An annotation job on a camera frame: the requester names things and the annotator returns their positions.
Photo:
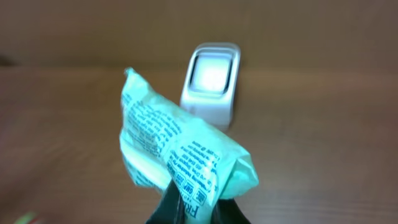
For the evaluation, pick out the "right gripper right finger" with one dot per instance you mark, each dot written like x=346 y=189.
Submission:
x=228 y=212

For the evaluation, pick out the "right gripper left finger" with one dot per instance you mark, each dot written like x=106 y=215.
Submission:
x=170 y=209

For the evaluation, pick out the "teal white snack packet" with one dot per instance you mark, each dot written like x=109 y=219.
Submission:
x=161 y=142

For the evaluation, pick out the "green Haribo candy bag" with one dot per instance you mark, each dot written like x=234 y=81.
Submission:
x=30 y=218

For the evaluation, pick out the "white barcode scanner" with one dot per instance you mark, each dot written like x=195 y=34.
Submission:
x=210 y=83

